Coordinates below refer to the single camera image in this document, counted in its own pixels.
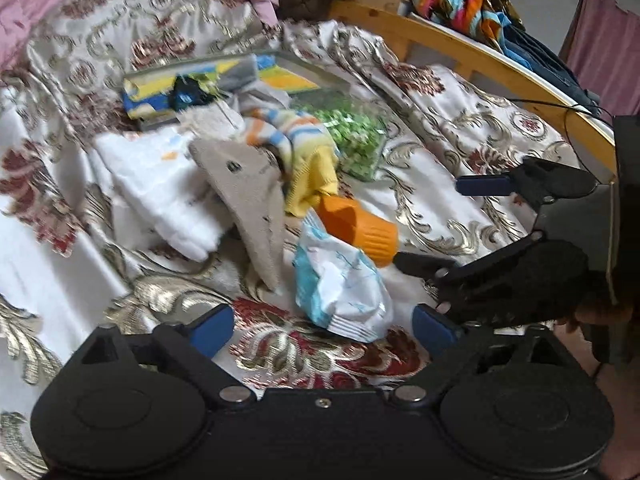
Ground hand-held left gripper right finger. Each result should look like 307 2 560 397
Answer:
390 304 576 406

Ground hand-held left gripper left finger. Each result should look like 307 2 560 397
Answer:
77 304 258 408

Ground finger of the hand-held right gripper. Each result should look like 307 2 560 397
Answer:
456 156 598 212
392 232 596 332

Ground orange plastic cup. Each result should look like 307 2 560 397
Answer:
316 194 401 269

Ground white blue plastic packet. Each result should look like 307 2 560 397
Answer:
292 209 396 344

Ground striped knit garment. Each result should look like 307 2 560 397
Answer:
240 106 342 219

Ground person's right hand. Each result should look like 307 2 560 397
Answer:
554 296 640 367

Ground floral bedspread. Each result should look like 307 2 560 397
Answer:
0 0 617 480

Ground green printed bag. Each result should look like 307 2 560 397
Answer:
290 94 391 183

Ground dark blue clothes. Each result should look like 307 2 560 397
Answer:
500 24 617 122

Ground pink curtain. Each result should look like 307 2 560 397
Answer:
559 0 640 106

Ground white towel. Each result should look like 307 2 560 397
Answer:
94 127 236 264

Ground beige felt cloth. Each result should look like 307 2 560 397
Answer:
187 139 289 292

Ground colourful striped cloth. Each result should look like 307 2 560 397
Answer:
396 0 526 53

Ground cream knit cloth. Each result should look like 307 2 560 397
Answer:
176 104 247 144

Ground black blue small toy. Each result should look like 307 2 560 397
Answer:
169 74 212 111

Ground yellow blue striped packet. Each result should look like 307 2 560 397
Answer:
123 57 241 122

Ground grey cloth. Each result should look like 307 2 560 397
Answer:
220 56 262 92

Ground black cable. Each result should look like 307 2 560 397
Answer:
500 99 617 172

